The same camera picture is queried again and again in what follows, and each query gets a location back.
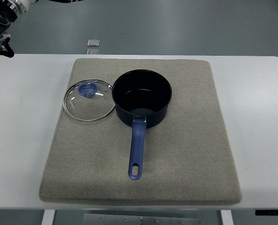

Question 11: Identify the floor socket plate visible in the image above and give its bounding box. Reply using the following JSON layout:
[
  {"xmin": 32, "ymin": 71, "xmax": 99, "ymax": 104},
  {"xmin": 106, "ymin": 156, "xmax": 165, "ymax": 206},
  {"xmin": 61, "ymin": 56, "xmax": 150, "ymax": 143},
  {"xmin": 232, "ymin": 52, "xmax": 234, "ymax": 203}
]
[
  {"xmin": 87, "ymin": 48, "xmax": 100, "ymax": 55},
  {"xmin": 87, "ymin": 39, "xmax": 100, "ymax": 47}
]

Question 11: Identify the upper floor socket plate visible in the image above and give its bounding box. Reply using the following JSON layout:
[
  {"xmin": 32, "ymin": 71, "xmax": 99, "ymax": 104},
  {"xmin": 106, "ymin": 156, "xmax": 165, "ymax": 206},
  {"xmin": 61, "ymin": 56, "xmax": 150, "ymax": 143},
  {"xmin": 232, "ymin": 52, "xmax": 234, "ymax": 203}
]
[{"xmin": 87, "ymin": 39, "xmax": 100, "ymax": 47}]

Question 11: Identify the white left table leg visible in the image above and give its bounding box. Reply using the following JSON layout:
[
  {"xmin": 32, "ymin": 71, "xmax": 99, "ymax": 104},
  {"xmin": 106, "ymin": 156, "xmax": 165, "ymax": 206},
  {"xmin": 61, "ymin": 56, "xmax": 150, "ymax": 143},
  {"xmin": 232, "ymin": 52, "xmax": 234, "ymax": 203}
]
[{"xmin": 41, "ymin": 210, "xmax": 56, "ymax": 225}]

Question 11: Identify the glass lid blue knob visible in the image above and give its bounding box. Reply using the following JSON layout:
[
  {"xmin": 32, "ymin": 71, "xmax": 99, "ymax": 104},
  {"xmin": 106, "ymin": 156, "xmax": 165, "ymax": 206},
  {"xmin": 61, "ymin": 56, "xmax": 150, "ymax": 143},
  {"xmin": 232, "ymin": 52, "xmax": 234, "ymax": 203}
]
[{"xmin": 63, "ymin": 79, "xmax": 115, "ymax": 122}]

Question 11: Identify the metal table crossbar plate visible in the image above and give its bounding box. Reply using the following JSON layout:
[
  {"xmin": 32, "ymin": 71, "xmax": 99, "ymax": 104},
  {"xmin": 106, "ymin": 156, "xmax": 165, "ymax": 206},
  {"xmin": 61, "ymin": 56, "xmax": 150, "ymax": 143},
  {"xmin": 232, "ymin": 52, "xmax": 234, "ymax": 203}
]
[{"xmin": 82, "ymin": 213, "xmax": 201, "ymax": 225}]

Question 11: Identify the black table control panel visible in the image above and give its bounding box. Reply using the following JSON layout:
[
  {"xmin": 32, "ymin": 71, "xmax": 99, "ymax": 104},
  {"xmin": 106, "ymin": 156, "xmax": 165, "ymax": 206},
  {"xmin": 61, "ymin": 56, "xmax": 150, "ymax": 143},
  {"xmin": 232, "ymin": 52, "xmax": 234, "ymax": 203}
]
[{"xmin": 255, "ymin": 210, "xmax": 278, "ymax": 216}]

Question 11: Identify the dark blue saucepan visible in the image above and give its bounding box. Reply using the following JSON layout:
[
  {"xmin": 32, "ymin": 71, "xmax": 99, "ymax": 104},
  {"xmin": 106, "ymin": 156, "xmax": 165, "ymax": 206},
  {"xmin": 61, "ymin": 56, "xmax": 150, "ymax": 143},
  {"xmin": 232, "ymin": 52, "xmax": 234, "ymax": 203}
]
[{"xmin": 112, "ymin": 69, "xmax": 172, "ymax": 180}]

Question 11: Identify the lower floor socket plate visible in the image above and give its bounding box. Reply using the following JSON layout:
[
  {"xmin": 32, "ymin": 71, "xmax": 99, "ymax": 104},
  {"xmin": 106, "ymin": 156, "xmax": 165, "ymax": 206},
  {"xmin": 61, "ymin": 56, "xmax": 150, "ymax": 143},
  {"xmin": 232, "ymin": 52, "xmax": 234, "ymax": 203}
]
[{"xmin": 87, "ymin": 48, "xmax": 100, "ymax": 55}]

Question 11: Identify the white right table leg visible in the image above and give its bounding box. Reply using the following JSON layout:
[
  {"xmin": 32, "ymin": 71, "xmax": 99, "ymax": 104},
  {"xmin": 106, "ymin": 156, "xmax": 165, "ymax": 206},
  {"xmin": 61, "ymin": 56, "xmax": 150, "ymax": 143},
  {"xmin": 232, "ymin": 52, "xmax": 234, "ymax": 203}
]
[{"xmin": 220, "ymin": 210, "xmax": 234, "ymax": 225}]

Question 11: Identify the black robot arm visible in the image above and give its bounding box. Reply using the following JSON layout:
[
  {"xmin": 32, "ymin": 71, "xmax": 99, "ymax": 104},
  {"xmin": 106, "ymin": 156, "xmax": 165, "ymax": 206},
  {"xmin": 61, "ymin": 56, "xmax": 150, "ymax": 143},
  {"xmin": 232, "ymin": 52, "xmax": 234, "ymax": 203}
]
[{"xmin": 0, "ymin": 0, "xmax": 35, "ymax": 58}]

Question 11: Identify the white table leg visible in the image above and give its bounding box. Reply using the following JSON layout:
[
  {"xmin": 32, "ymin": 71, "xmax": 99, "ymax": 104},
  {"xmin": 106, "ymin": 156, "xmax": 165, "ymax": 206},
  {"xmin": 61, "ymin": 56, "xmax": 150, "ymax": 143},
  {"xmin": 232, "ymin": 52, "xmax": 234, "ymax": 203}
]
[
  {"xmin": 41, "ymin": 210, "xmax": 56, "ymax": 225},
  {"xmin": 220, "ymin": 210, "xmax": 234, "ymax": 225}
]

